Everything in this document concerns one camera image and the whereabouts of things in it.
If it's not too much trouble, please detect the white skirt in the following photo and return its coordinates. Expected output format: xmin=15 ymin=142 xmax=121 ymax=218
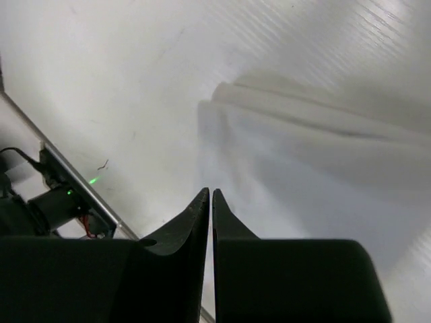
xmin=197 ymin=78 xmax=430 ymax=298

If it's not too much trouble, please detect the aluminium table edge rail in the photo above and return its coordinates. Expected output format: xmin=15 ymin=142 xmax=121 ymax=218
xmin=0 ymin=90 xmax=216 ymax=323

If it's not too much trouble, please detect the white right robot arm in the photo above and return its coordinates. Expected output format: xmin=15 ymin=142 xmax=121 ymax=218
xmin=1 ymin=149 xmax=392 ymax=322

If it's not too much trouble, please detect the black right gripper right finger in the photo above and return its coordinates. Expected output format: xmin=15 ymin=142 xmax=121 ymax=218
xmin=212 ymin=190 xmax=392 ymax=322

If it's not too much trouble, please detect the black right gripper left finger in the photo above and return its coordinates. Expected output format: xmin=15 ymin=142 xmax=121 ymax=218
xmin=1 ymin=188 xmax=209 ymax=322

